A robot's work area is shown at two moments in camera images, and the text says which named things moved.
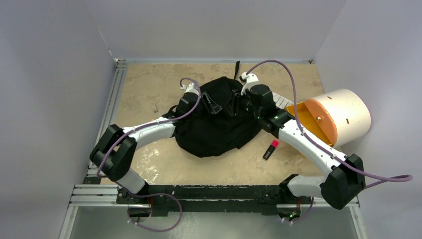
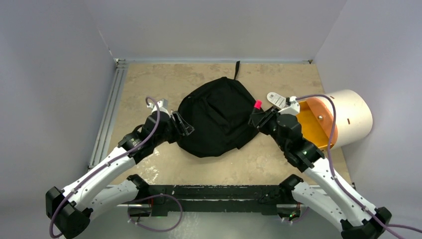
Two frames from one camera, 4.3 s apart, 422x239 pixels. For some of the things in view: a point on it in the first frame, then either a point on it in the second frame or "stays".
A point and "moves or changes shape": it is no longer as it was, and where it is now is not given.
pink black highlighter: x=274 y=144 moves or changes shape
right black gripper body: x=242 y=104 → x=266 y=124
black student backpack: x=205 y=135 stays
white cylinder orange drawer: x=338 y=116 stays
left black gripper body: x=203 y=96 → x=171 y=134
